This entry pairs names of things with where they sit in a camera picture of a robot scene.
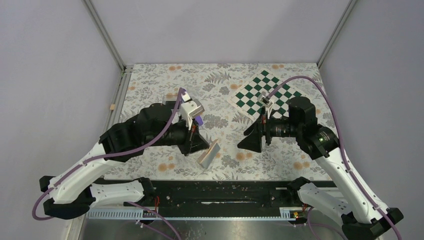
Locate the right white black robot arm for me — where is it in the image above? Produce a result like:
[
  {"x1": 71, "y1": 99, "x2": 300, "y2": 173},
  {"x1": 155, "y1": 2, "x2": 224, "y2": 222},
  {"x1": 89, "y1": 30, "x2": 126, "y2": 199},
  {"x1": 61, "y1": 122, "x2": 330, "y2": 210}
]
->
[{"x1": 237, "y1": 96, "x2": 404, "y2": 240}]

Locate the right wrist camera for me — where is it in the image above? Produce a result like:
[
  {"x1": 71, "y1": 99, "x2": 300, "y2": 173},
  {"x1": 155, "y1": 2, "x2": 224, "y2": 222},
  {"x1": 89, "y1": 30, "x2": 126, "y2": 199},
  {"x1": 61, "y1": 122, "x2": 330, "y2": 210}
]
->
[{"x1": 257, "y1": 92, "x2": 274, "y2": 118}]

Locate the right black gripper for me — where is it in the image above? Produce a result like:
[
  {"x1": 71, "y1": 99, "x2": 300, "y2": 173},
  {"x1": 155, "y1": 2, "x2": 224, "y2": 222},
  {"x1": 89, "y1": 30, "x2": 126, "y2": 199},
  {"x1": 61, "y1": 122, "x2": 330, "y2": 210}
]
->
[{"x1": 237, "y1": 106, "x2": 302, "y2": 152}]

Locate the white slotted cable duct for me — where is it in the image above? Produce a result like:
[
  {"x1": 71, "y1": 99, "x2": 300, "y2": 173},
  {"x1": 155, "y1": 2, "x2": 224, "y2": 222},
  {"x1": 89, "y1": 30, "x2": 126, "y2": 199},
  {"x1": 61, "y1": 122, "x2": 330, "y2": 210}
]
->
[{"x1": 85, "y1": 206, "x2": 297, "y2": 221}]

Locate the floral patterned table mat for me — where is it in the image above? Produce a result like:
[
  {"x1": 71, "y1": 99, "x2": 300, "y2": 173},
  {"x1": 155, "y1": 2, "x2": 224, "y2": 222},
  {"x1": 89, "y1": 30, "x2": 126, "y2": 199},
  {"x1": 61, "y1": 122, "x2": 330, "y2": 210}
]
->
[{"x1": 104, "y1": 63, "x2": 335, "y2": 181}]

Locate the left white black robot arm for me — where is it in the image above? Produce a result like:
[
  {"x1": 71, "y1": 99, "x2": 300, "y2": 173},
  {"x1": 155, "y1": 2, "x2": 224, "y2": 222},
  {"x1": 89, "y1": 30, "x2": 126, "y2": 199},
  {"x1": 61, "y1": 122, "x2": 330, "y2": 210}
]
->
[{"x1": 39, "y1": 100, "x2": 209, "y2": 220}]

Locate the clear plastic box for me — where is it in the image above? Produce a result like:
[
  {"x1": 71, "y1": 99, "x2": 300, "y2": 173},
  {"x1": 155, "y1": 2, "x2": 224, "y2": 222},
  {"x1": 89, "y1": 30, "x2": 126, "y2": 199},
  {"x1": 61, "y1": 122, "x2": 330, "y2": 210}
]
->
[{"x1": 162, "y1": 94, "x2": 178, "y2": 109}]

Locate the green white checkered board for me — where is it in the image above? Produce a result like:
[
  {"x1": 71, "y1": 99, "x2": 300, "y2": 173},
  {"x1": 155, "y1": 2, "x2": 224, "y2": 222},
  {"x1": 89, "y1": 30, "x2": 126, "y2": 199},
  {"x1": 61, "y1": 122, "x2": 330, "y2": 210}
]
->
[{"x1": 227, "y1": 68, "x2": 306, "y2": 120}]

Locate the purple marker pen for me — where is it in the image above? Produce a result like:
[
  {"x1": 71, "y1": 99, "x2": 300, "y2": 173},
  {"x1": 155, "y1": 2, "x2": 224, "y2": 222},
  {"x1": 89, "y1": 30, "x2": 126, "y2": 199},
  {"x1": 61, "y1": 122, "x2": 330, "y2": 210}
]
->
[{"x1": 194, "y1": 115, "x2": 204, "y2": 126}]

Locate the tan leather card holder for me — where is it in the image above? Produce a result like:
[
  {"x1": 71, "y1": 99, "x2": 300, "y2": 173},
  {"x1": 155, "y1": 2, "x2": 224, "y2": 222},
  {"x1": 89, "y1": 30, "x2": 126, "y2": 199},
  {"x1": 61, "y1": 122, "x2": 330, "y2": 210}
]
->
[{"x1": 197, "y1": 139, "x2": 221, "y2": 169}]

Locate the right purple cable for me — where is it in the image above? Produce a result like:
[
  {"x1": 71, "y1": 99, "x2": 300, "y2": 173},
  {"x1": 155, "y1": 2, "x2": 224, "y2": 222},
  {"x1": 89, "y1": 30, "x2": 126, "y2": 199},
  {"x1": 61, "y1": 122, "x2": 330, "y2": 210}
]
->
[{"x1": 264, "y1": 75, "x2": 402, "y2": 240}]

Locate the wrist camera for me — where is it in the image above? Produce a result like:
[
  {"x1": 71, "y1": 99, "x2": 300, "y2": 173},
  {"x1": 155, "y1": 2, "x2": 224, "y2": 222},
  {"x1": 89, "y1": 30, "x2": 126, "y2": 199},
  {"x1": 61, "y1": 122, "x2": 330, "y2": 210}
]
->
[
  {"x1": 257, "y1": 92, "x2": 274, "y2": 118},
  {"x1": 179, "y1": 91, "x2": 205, "y2": 130}
]

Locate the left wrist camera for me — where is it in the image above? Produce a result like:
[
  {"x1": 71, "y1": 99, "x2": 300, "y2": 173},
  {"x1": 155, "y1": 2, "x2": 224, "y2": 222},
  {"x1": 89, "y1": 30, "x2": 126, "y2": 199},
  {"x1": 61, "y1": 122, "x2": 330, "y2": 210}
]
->
[{"x1": 179, "y1": 91, "x2": 205, "y2": 130}]

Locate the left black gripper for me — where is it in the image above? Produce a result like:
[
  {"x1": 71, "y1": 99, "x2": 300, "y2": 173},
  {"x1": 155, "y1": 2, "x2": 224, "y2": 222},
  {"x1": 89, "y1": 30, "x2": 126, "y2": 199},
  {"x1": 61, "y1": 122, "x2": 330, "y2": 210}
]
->
[{"x1": 146, "y1": 115, "x2": 211, "y2": 157}]

